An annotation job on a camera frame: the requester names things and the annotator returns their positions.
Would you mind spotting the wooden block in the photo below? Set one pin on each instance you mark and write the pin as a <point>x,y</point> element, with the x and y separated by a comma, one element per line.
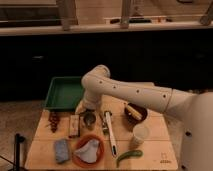
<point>74,126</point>

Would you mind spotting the metal cup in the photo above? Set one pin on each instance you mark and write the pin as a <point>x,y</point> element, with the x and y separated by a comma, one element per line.
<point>89,120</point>

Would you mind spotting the green plastic tray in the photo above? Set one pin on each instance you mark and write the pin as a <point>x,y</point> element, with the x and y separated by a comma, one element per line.
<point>64,94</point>

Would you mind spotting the black stand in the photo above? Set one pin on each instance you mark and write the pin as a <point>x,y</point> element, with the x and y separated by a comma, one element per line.
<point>18,140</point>

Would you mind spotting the green chili pepper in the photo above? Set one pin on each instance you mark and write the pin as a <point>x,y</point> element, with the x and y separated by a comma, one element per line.
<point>128,154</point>

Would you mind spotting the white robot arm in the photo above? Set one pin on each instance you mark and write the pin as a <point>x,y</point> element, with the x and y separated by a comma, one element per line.
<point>194,110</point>

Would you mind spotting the dark brown bowl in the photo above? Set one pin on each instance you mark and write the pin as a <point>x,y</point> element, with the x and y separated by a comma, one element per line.
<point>141,110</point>

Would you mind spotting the yellow corn cob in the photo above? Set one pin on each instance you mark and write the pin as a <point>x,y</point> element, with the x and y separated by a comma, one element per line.
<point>134,112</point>

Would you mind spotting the blue sponge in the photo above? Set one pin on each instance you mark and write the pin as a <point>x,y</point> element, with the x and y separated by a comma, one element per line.
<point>61,151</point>

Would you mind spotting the white crumpled cloth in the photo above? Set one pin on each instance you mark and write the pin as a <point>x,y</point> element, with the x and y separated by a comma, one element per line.
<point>88,153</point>

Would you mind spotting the orange plate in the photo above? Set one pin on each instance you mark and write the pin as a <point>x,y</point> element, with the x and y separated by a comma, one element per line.
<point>100,152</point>

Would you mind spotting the brown pine cone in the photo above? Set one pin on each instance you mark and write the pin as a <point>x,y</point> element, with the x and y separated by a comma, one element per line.
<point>53,121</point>

